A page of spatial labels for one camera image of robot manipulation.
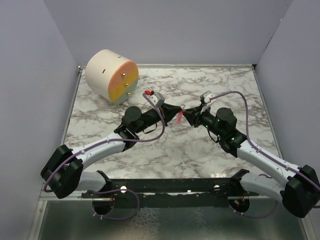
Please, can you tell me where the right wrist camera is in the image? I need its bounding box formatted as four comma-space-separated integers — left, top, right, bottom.
200, 90, 214, 114

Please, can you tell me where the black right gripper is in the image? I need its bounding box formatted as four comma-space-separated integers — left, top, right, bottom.
182, 103, 224, 139

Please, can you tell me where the round key holder drum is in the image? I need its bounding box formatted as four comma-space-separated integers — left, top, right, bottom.
85, 49, 139, 105

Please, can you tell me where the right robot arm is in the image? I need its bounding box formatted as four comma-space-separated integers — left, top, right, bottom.
183, 106, 320, 218

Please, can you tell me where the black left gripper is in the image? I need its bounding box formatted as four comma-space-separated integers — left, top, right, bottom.
134, 102, 182, 134

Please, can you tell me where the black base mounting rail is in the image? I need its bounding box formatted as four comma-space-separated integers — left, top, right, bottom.
81, 176, 261, 210

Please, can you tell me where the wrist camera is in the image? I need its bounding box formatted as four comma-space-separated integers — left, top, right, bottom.
200, 90, 214, 114
149, 92, 165, 108

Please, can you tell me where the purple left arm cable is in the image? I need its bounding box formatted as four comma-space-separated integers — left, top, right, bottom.
43, 90, 168, 193

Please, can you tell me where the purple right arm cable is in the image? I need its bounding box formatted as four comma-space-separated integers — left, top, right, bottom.
208, 90, 320, 218

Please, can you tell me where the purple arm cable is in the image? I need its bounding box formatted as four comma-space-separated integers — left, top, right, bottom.
208, 90, 320, 218
43, 90, 168, 193

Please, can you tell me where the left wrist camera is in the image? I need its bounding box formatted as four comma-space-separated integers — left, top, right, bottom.
149, 92, 165, 108

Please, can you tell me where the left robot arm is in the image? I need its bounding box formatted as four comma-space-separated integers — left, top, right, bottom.
40, 103, 181, 199

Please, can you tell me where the pink keyring strap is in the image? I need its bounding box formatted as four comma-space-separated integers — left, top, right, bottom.
175, 109, 185, 125

